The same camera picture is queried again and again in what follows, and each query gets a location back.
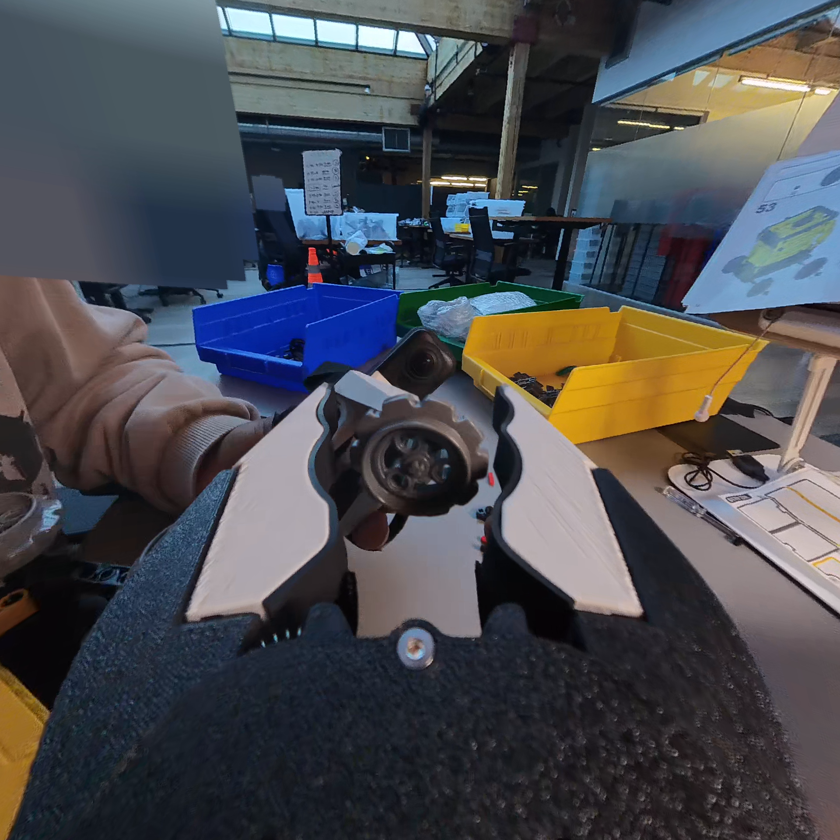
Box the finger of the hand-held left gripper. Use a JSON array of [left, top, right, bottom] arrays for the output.
[[339, 489, 388, 538], [333, 369, 421, 422]]

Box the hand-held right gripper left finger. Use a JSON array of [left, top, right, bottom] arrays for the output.
[[184, 383, 349, 636]]

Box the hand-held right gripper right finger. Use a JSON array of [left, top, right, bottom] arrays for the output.
[[476, 384, 645, 632]]

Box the grey toy wheel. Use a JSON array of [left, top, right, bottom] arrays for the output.
[[348, 392, 490, 519], [0, 491, 63, 578]]

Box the yellow toy brick vehicle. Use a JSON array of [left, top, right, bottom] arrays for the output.
[[0, 558, 132, 798]]

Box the person's left forearm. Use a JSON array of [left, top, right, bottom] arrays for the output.
[[0, 277, 275, 514]]

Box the person's left hand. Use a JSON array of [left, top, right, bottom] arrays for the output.
[[346, 511, 392, 552]]

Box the clear plastic bag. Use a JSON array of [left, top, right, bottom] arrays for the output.
[[416, 295, 487, 342]]

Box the pile of small brick pins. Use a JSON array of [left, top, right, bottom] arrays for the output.
[[471, 469, 497, 549]]

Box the bubble wrap sheet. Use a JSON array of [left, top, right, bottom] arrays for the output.
[[469, 290, 539, 316]]

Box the black office chair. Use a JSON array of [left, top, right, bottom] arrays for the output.
[[430, 217, 468, 288], [467, 206, 532, 284]]

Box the heap of black brick connectors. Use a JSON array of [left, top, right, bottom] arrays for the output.
[[511, 371, 564, 403]]

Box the yellow plastic bin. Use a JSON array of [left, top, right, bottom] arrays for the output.
[[461, 305, 770, 446]]

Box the blue plastic bin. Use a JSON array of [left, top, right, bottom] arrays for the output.
[[192, 283, 401, 393]]

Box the clear pen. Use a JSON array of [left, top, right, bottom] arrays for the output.
[[663, 486, 746, 547]]

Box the clear storage box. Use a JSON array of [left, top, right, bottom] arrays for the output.
[[331, 211, 400, 242]]

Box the green plastic bin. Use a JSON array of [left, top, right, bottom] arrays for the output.
[[395, 281, 585, 358]]

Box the black flat device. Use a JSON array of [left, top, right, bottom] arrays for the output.
[[656, 412, 782, 455]]

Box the wooden table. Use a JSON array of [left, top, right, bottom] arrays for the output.
[[489, 215, 614, 290]]

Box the paper sign on stand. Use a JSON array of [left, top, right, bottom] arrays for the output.
[[302, 148, 344, 217]]

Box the white printed sheet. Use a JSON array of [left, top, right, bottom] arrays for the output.
[[718, 469, 840, 614]]

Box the beige printed sweatshirt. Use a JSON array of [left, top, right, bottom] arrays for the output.
[[0, 354, 63, 506]]

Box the frosted glass partition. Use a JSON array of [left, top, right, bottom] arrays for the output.
[[577, 121, 788, 306]]

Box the instruction booklet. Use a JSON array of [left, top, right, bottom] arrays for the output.
[[682, 150, 840, 315]]

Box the white cable with plug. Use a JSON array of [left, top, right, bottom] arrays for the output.
[[694, 335, 765, 422]]

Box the black cable with plug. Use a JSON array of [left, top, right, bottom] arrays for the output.
[[679, 448, 770, 492]]

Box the wooden post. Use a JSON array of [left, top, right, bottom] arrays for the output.
[[495, 39, 531, 201]]

